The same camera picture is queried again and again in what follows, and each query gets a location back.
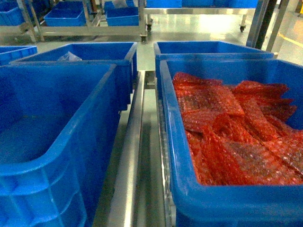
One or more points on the blue bin with clear bag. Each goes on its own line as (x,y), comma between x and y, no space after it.
(120,53)

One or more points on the blue bin behind red bags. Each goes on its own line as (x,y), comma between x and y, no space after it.
(203,50)

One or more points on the stainless steel shelf rack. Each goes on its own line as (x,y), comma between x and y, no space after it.
(136,190)

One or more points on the empty blue plastic bin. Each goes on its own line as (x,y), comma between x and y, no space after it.
(57,129)

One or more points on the red bubble wrap bags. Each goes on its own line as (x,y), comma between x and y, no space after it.
(237,134)

